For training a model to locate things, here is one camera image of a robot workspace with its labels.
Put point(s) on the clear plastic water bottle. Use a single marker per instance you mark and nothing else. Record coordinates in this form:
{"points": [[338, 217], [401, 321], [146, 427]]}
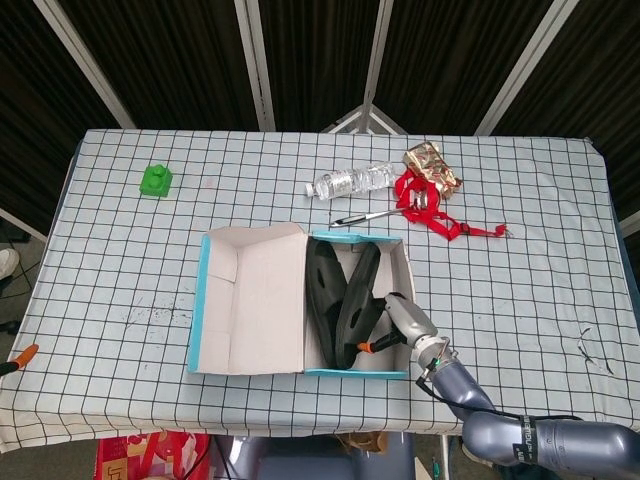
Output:
{"points": [[350, 181]]}

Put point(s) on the grey blue robot torso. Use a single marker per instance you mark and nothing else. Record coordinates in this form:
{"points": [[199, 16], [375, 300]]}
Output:
{"points": [[310, 462]]}

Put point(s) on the white triangular screen foot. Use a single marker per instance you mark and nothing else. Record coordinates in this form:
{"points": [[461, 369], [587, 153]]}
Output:
{"points": [[352, 120]]}

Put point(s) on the green toy building block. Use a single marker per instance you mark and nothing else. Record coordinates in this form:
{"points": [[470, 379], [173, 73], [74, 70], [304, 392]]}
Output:
{"points": [[156, 182]]}

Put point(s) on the white screen frame post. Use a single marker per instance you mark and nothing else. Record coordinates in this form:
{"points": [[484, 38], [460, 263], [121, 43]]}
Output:
{"points": [[256, 65], [525, 70], [85, 62], [377, 55]]}

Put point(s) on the white black grid tablecloth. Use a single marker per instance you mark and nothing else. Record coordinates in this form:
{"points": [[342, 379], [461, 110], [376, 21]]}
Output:
{"points": [[500, 300]]}

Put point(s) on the black rubber slipper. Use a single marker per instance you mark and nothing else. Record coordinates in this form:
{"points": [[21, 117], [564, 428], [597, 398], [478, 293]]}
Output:
{"points": [[360, 300], [322, 280]]}

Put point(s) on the silver metal spoon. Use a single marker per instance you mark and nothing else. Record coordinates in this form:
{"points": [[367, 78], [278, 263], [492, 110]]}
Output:
{"points": [[365, 217]]}

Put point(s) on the white shoe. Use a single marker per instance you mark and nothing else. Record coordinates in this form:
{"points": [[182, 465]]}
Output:
{"points": [[7, 262]]}

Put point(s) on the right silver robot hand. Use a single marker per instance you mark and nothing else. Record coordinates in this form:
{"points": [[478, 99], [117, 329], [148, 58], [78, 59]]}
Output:
{"points": [[412, 322]]}

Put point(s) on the gold foil snack wrapper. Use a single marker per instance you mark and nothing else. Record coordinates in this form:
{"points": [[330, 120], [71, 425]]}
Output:
{"points": [[431, 167]]}

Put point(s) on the light blue cardboard shoe box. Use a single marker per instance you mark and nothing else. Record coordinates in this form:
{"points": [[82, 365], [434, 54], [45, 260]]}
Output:
{"points": [[265, 310]]}

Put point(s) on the red patterned bag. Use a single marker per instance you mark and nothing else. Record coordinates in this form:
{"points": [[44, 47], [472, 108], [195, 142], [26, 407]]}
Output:
{"points": [[150, 457]]}

